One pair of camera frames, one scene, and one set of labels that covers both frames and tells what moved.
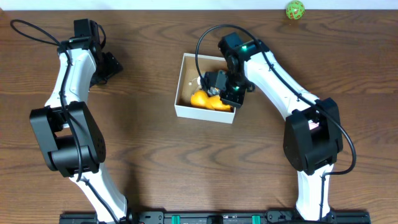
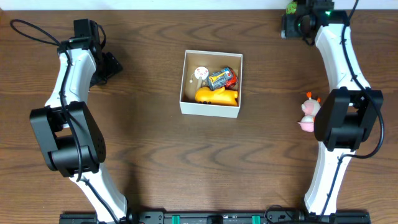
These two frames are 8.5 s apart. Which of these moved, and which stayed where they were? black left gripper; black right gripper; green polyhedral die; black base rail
Moved: black right gripper
Stayed: black base rail; black left gripper; green polyhedral die
